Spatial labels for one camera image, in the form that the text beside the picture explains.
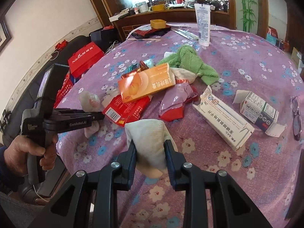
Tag white cloth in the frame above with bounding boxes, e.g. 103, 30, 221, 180
125, 119, 178, 179

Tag red torn carton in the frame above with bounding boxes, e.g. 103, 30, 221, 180
102, 95, 151, 128

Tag orange medicine box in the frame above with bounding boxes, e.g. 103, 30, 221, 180
118, 63, 176, 103

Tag person's left forearm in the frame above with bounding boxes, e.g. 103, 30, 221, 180
0, 146, 24, 195

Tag person's left hand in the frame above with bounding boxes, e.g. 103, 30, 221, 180
4, 134, 58, 177

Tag crumpled white tissue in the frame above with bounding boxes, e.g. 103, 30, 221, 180
79, 91, 101, 138

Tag purple red plastic wrapper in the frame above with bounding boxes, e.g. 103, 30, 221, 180
159, 82, 198, 122

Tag red gift box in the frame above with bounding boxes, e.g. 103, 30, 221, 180
67, 42, 104, 78

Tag black leather sofa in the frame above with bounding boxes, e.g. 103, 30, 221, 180
2, 35, 91, 199

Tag long white medicine box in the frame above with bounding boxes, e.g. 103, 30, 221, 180
193, 86, 255, 151

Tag red cloth on sofa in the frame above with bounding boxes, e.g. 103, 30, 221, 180
55, 40, 68, 51

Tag purple floral tablecloth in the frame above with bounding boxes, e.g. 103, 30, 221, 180
57, 30, 303, 227

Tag white red paper bag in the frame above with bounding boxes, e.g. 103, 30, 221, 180
170, 67, 197, 84

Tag dark navy paper bag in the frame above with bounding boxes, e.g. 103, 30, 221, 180
89, 28, 120, 52

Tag framed picture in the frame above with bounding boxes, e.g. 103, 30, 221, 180
0, 19, 11, 52

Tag red shiny snack bag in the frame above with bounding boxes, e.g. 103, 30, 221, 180
121, 61, 148, 79

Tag teal tissue pack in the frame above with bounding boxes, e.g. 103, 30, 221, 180
143, 59, 155, 68

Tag small white grey box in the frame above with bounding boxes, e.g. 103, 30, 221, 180
233, 89, 287, 137

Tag green towel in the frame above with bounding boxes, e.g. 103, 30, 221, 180
157, 45, 219, 86

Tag dark red pouch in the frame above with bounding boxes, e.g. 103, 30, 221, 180
131, 25, 171, 40

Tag wooden chopstick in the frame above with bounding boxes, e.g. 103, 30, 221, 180
126, 38, 161, 41

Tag eyeglasses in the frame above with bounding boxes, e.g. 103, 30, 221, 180
292, 96, 302, 141

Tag yellow square dish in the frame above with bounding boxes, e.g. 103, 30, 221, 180
150, 19, 166, 29

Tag yellow tin on counter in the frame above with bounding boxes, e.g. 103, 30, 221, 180
151, 4, 166, 12

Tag wooden brick-pattern counter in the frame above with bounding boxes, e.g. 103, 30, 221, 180
113, 8, 236, 41

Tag white lotion tube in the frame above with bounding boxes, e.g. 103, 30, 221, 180
194, 3, 211, 47

